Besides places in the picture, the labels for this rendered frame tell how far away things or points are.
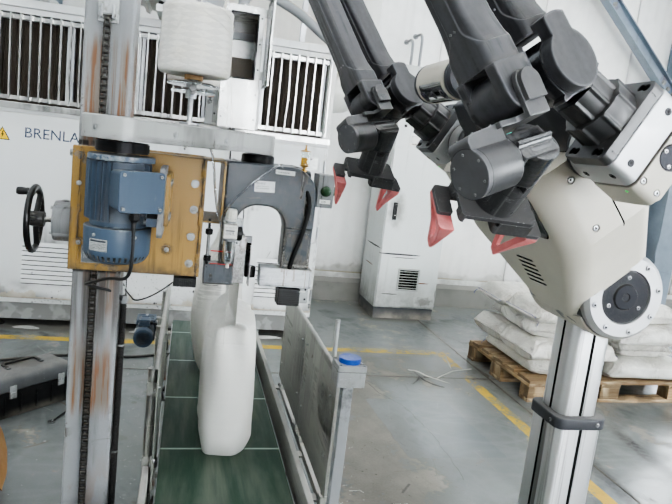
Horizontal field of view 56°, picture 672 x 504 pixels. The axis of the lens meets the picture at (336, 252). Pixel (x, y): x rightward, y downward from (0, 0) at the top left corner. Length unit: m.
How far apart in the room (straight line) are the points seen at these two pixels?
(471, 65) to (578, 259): 0.43
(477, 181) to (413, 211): 4.76
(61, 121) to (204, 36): 3.04
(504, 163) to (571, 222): 0.35
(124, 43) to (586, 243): 1.21
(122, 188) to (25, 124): 3.13
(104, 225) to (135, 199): 0.12
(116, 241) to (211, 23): 0.53
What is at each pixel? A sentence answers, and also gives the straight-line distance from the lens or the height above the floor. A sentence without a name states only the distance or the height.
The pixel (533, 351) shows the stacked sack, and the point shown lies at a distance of 4.09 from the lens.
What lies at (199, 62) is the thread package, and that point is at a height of 1.55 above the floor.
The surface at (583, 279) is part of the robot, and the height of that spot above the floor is 1.23.
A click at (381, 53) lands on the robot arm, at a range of 1.42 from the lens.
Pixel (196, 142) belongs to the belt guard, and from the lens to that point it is 1.56.
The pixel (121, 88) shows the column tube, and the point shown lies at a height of 1.49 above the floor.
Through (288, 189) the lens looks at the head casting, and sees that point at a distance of 1.69.
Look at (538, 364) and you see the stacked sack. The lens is 4.25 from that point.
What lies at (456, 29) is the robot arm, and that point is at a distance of 0.77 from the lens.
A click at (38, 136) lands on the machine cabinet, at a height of 1.27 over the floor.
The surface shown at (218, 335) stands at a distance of 2.01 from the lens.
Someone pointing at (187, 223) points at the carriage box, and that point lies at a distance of 1.69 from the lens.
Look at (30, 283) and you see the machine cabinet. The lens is 4.63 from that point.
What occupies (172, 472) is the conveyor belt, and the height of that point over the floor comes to 0.38.
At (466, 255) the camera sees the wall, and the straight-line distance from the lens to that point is 6.37.
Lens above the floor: 1.40
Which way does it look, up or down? 9 degrees down
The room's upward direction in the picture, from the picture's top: 7 degrees clockwise
